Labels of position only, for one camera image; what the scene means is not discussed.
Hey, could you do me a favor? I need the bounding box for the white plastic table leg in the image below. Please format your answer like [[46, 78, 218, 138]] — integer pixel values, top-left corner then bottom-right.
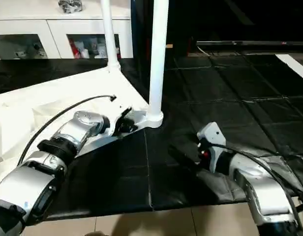
[[99, 0, 123, 72], [145, 0, 170, 128]]

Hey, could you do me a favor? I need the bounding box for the white plastic table top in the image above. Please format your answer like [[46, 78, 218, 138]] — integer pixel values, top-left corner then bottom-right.
[[0, 66, 165, 183]]

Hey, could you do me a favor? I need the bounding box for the black work mat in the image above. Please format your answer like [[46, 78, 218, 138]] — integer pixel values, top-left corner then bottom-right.
[[0, 52, 303, 222]]

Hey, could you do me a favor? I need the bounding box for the white glass-door cabinet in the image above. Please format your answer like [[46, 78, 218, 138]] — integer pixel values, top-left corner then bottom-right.
[[0, 0, 132, 60]]

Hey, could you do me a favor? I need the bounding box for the black metal bar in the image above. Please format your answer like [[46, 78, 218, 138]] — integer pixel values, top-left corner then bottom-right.
[[196, 40, 303, 49]]

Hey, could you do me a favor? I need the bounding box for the crumpled silver object on cabinet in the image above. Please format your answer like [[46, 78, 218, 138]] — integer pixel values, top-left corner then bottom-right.
[[58, 0, 84, 14]]

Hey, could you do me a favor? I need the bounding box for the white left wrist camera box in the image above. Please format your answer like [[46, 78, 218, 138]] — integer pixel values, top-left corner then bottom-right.
[[105, 105, 137, 134]]

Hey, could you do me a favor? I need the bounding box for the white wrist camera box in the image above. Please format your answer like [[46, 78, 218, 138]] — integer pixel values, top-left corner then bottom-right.
[[105, 105, 137, 134], [196, 122, 227, 172]]

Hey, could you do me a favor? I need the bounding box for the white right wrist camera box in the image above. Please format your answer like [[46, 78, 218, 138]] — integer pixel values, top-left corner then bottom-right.
[[196, 122, 227, 172]]

